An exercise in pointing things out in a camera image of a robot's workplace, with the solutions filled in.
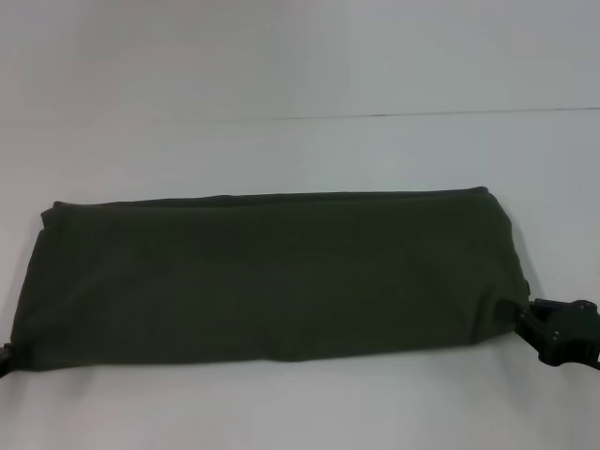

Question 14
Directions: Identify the dark green FREE T-shirt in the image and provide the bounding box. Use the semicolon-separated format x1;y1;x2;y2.
7;185;534;372

